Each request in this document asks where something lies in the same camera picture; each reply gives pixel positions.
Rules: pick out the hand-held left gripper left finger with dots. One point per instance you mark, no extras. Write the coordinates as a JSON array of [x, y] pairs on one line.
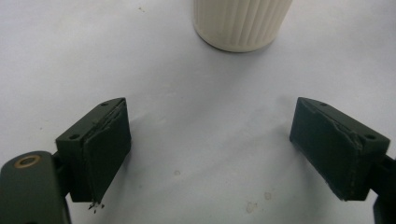
[[99, 155]]

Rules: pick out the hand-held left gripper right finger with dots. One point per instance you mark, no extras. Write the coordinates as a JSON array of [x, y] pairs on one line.
[[330, 149]]

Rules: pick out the cream pump bottle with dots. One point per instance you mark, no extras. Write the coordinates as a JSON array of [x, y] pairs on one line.
[[243, 21]]

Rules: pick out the light blue table mat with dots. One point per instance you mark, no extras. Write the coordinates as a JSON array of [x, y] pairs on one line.
[[202, 124]]

